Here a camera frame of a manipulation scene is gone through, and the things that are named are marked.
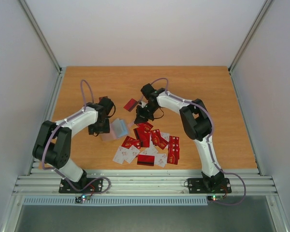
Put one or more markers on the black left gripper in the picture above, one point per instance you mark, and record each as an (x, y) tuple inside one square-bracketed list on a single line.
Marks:
[(92, 130)]

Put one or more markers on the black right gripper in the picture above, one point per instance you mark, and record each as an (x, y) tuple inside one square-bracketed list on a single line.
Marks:
[(142, 116)]

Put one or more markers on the pink leather card holder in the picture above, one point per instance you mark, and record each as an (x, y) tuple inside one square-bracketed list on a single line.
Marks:
[(118, 129)]

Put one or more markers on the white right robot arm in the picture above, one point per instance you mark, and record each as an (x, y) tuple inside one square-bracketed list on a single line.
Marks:
[(197, 125)]

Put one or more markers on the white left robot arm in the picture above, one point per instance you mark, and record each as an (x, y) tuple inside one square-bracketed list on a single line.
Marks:
[(53, 143)]

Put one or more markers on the red VIP card top pile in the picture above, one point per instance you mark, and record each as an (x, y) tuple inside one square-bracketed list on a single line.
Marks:
[(146, 127)]

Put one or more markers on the red vip card pile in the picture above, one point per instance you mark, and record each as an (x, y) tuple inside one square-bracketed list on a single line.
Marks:
[(129, 142), (146, 127)]

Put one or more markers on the dark red card top centre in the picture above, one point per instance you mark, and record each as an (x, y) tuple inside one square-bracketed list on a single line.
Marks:
[(130, 105)]

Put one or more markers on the dark red magstripe card centre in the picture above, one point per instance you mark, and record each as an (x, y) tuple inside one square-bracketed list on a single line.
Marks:
[(142, 136)]

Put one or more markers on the red VIP card left pile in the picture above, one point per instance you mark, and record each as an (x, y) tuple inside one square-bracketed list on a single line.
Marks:
[(129, 142)]

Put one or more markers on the red VIP card centre right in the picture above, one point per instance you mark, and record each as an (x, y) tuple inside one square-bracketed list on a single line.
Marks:
[(157, 139)]

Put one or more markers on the white card centre pile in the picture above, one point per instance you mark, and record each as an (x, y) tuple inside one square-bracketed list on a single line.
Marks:
[(151, 151)]

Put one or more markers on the red card stack right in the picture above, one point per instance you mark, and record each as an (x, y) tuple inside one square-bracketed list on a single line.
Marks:
[(173, 150)]

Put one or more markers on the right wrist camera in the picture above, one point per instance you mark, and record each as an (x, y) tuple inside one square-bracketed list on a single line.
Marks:
[(142, 104)]

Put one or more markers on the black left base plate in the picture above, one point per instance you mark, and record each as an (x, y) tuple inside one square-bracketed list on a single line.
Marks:
[(67, 186)]

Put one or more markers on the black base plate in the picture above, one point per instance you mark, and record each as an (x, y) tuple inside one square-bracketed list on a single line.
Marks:
[(67, 186), (196, 186)]

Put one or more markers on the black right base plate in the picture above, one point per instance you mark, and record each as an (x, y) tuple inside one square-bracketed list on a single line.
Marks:
[(196, 186)]

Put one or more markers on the aluminium front rail frame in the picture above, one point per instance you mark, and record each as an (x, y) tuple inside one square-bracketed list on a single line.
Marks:
[(146, 182)]

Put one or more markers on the grey slotted cable duct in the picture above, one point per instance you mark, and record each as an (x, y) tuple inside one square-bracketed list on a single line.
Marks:
[(116, 201)]

